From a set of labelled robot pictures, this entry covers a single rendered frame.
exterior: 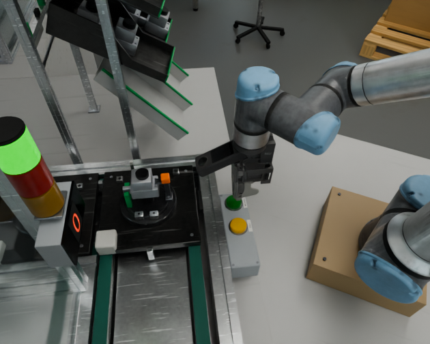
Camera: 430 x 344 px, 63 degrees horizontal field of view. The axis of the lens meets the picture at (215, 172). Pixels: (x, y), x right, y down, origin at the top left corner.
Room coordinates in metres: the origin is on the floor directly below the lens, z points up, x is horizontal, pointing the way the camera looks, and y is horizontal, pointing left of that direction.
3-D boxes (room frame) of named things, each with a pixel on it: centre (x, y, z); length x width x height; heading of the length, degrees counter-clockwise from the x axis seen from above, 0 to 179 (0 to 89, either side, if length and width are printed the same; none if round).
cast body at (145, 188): (0.50, 0.18, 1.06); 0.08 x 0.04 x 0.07; 98
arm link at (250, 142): (0.53, -0.07, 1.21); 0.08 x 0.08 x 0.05
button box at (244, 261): (0.45, -0.06, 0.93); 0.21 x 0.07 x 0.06; 8
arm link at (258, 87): (0.52, -0.07, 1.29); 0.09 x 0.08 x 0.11; 52
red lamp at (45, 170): (0.30, 0.25, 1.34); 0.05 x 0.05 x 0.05
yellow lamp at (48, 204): (0.30, 0.25, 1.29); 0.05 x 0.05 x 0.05
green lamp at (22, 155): (0.30, 0.25, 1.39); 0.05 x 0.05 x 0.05
